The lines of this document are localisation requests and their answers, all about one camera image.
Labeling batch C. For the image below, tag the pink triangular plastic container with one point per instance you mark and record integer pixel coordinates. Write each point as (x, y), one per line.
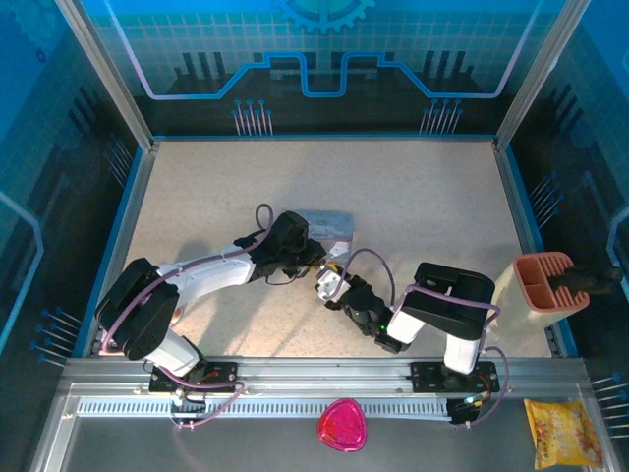
(341, 425)

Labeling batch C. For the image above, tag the pastel cartoon tin box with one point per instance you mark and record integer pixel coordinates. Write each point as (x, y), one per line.
(329, 226)

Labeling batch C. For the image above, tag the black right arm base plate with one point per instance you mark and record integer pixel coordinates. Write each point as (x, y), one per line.
(426, 376)

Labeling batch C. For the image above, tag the cream and orange utensil holder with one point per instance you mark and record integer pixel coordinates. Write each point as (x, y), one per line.
(521, 300)

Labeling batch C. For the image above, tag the aluminium mounting rail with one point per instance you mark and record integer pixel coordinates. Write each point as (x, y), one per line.
(324, 376)

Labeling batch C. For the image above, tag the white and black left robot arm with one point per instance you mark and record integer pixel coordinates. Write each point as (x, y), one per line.
(211, 277)

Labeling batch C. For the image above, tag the yellow snack bag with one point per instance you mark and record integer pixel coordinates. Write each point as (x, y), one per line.
(562, 432)

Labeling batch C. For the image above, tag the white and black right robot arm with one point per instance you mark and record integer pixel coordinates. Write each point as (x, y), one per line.
(452, 295)

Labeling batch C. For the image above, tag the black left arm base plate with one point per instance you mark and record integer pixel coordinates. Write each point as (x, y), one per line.
(221, 376)

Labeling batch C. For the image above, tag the aluminium table side rail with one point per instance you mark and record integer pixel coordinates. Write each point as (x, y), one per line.
(521, 221)
(129, 221)

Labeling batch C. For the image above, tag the aluminium frame post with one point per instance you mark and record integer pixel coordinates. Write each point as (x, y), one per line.
(536, 74)
(106, 74)

